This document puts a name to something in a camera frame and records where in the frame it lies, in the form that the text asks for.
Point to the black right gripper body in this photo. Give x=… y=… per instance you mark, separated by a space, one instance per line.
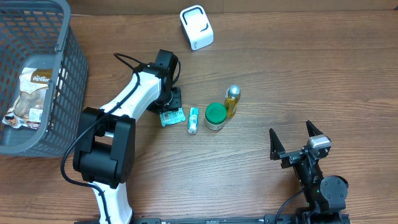
x=291 y=158

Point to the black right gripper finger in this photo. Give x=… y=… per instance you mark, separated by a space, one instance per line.
x=312 y=129
x=276 y=146

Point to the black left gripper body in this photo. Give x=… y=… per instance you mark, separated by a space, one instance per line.
x=173 y=104

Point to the teal white wet wipes pack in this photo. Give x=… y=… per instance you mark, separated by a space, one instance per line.
x=172 y=117

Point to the teal snack packet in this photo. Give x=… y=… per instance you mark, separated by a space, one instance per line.
x=193 y=121

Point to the green lid white jar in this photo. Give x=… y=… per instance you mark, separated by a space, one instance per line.
x=215 y=116

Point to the yellow dish soap bottle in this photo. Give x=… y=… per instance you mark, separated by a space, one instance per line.
x=232 y=97

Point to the brown white snack packet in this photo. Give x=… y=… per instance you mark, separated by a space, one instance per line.
x=28 y=108

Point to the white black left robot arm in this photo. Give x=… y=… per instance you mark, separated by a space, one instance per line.
x=104 y=149

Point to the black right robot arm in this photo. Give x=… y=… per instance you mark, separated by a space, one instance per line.
x=325 y=196

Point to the white black barcode scanner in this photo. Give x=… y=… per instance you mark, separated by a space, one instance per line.
x=196 y=27

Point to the grey plastic mesh basket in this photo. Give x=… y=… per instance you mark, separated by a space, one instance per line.
x=37 y=34

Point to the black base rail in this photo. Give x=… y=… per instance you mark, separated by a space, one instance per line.
x=217 y=221

